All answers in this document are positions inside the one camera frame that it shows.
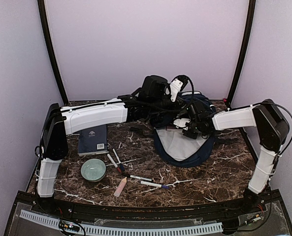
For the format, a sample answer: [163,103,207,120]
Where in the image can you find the navy blue student backpack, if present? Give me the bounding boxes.
[151,91,216,168]

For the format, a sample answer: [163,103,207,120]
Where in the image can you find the dark blue hardcover book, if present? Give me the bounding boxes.
[78,125,108,156]

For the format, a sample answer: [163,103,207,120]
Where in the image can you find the pink Shakespeare story book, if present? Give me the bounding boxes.
[166,125,180,132]

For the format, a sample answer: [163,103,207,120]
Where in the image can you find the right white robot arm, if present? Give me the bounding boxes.
[173,99,292,213]

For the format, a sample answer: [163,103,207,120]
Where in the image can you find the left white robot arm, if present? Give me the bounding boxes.
[35,75,192,214]

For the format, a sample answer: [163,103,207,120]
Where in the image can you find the red capped white marker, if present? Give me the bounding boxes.
[107,153,122,173]

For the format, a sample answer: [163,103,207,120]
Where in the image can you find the blue capped white marker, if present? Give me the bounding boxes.
[112,148,125,172]

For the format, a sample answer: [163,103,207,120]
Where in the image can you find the black capped white marker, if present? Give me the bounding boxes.
[122,173,154,182]

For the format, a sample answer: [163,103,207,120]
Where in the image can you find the purple capped white marker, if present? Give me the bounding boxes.
[140,181,169,189]

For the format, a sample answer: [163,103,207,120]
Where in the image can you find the pink pencil-shaped eraser tube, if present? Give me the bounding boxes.
[113,177,127,197]

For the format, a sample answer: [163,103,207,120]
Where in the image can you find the near celadon green bowl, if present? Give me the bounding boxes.
[81,158,106,182]

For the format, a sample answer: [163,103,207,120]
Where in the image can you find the small green circuit board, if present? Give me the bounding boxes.
[58,220,80,233]

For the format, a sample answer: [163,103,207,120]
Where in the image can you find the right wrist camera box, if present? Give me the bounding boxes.
[188,101,208,121]

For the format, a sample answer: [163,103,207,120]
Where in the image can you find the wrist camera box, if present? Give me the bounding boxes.
[141,75,167,99]
[188,101,208,121]

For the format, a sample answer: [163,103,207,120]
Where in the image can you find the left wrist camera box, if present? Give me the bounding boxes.
[141,75,167,99]

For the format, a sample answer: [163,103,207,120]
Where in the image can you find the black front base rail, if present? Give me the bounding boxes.
[8,190,289,223]

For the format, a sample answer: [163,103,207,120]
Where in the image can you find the right black frame post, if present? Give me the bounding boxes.
[226,0,256,107]

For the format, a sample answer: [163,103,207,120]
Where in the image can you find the black frame post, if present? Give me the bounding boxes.
[37,0,69,105]
[226,0,256,107]

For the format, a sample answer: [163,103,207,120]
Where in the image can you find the white slotted cable duct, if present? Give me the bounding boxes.
[19,210,223,236]

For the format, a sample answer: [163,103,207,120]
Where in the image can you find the left black frame post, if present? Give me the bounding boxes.
[37,0,69,105]

